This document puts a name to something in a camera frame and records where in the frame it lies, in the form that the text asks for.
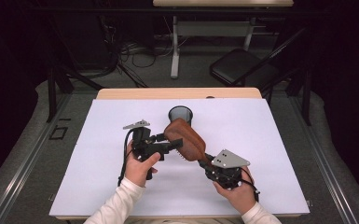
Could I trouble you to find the wooden table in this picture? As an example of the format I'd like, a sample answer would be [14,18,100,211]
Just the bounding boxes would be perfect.
[55,87,306,220]

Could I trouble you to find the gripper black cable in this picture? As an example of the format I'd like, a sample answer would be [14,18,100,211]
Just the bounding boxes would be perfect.
[117,128,136,188]
[241,167,260,203]

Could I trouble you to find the person's right hand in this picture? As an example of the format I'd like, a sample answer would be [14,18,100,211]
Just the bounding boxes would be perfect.
[213,166,259,216]

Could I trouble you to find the black metal stand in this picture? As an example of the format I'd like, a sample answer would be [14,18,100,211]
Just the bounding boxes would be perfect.
[45,60,106,124]
[285,66,313,127]

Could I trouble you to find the brown wooden hairbrush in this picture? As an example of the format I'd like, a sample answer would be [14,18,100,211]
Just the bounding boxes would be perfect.
[162,117,213,165]

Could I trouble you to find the black folding chair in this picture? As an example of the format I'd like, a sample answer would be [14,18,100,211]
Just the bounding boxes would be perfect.
[209,27,309,94]

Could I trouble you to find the white desk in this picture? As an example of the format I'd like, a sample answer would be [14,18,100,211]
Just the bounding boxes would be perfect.
[152,0,295,79]

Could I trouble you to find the white board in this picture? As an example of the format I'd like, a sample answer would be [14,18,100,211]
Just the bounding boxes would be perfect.
[48,98,311,217]

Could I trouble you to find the aluminium floor rail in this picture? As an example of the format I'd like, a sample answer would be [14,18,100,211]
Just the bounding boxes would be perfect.
[292,96,359,224]
[0,94,71,224]

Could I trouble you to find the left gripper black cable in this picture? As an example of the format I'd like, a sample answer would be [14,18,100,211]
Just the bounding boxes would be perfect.
[117,128,136,188]

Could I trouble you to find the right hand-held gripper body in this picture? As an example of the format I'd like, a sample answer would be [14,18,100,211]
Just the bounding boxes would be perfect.
[203,148,252,190]

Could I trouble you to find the tangle of floor cables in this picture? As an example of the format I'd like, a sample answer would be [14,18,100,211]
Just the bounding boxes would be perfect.
[99,15,175,89]

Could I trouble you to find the person's left hand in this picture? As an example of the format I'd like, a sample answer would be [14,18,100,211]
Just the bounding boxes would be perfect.
[124,139,162,189]

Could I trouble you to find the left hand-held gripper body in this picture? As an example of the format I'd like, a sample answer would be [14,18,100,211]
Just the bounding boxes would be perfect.
[122,119,172,181]

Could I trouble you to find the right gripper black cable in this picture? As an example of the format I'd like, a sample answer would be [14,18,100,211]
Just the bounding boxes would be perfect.
[241,167,260,203]

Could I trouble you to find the black mesh cup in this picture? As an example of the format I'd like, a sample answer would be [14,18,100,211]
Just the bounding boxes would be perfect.
[168,105,194,127]

